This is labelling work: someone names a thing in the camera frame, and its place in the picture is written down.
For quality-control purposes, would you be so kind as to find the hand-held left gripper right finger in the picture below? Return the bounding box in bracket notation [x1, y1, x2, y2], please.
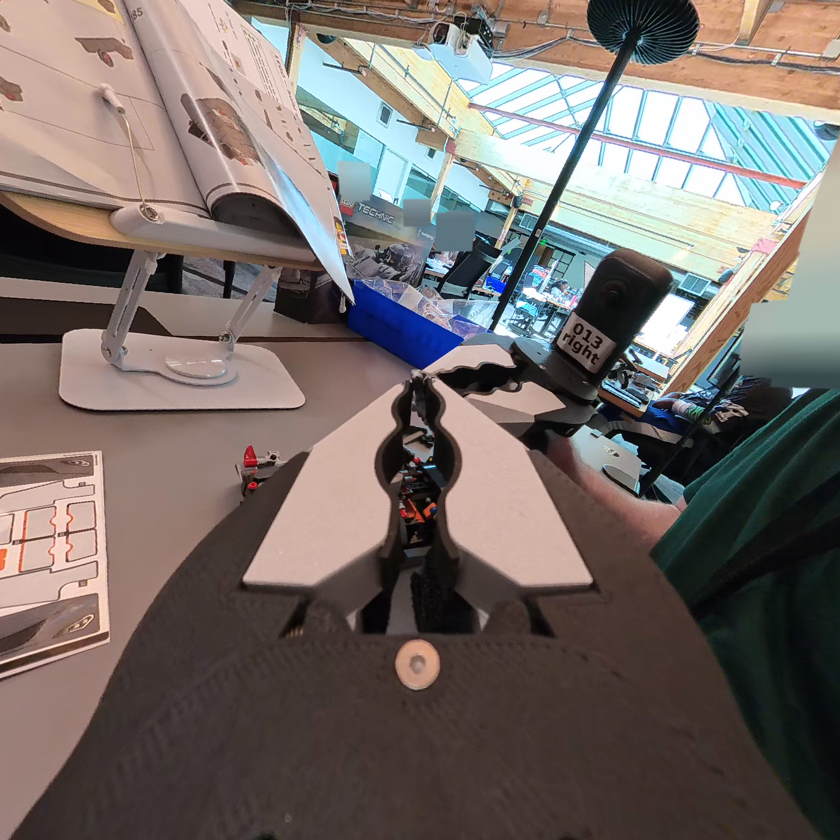
[424, 379, 595, 619]

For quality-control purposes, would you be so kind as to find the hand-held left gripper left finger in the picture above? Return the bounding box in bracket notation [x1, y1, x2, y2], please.
[240, 381, 414, 619]

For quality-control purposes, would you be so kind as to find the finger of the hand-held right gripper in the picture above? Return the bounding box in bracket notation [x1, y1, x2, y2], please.
[424, 344, 527, 396]
[467, 379, 584, 441]

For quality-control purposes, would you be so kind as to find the person's right forearm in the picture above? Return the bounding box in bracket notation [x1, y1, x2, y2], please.
[546, 433, 686, 555]

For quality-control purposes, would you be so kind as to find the large grey lego vehicle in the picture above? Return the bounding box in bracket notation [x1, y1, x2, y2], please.
[236, 445, 448, 552]

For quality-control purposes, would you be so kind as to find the dark printed lego box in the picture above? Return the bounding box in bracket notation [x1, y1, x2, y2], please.
[276, 190, 435, 324]

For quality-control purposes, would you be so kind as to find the lego sticker sheet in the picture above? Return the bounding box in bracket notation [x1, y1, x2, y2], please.
[0, 451, 111, 680]

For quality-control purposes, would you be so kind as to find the lego instruction booklet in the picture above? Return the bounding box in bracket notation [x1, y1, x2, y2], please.
[0, 0, 355, 306]

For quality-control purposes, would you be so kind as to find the pile of clear plastic bags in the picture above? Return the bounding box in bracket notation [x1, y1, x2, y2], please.
[367, 279, 500, 330]

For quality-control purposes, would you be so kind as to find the blue plastic bin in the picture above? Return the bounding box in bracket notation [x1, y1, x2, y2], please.
[346, 279, 483, 371]

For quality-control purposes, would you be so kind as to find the white book stand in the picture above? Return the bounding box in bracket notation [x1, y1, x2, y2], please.
[0, 190, 329, 412]

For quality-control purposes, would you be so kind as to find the black pole with ribbed disc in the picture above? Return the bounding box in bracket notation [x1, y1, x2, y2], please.
[492, 0, 700, 336]

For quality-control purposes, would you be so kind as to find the person's green shirt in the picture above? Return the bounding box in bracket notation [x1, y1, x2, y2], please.
[650, 387, 840, 840]

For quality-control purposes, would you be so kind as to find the white ceiling projector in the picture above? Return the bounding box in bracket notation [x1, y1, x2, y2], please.
[430, 23, 494, 85]

